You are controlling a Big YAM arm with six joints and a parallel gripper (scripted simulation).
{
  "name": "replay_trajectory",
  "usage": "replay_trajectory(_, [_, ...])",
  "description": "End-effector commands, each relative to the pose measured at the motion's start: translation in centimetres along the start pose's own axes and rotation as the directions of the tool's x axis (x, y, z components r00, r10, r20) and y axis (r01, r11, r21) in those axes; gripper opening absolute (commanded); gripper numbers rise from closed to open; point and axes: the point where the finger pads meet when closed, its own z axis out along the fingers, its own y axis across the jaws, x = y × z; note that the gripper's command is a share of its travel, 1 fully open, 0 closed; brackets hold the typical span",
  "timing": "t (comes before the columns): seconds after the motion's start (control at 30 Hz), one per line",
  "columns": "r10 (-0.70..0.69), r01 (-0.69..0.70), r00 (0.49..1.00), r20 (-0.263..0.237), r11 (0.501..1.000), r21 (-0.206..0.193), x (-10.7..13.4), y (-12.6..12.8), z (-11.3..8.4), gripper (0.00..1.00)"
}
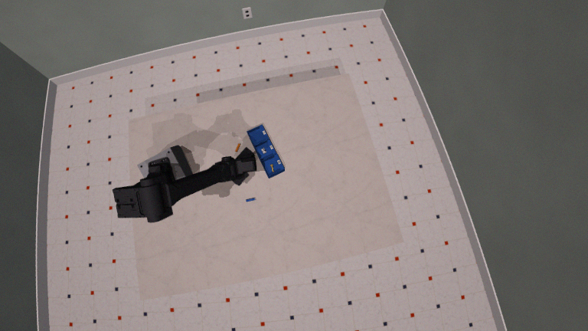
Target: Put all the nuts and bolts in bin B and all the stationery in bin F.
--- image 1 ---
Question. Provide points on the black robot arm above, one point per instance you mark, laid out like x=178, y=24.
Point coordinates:
x=145, y=200

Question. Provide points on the dark blue rack of bins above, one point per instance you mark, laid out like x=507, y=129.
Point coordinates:
x=260, y=139

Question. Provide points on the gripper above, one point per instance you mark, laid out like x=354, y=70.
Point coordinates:
x=239, y=180

